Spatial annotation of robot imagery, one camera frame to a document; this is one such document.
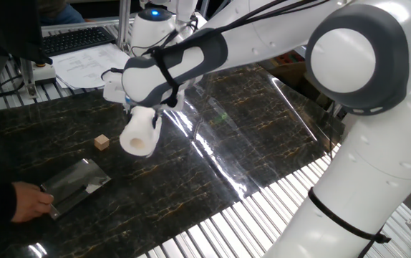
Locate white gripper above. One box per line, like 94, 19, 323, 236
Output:
102, 70, 187, 130

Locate white toilet paper roll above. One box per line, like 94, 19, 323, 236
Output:
119, 106, 163, 158

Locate shiny metal roll holder shelf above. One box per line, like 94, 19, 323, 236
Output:
39, 158, 112, 220

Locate person's bare hand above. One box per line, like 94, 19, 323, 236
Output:
11, 181, 55, 224

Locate small wooden cube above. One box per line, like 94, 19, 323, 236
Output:
93, 134, 110, 151

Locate printed white papers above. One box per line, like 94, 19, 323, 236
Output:
50, 42, 131, 90

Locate black keyboard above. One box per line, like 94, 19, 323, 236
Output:
42, 26, 117, 57

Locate white emergency stop box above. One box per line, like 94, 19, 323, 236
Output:
32, 61, 57, 86

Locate black marble pattern mat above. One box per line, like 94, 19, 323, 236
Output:
0, 64, 346, 258

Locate brown cardboard box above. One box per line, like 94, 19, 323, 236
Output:
258, 49, 321, 105

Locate seated person in jeans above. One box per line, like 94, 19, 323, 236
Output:
37, 0, 86, 27

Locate black computer monitor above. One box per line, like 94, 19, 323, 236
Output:
0, 0, 53, 90

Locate upright aluminium frame post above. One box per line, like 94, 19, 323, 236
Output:
117, 0, 132, 49

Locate black camera cable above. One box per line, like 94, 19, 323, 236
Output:
100, 0, 328, 108

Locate short aluminium bracket post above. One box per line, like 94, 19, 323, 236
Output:
19, 57, 39, 100

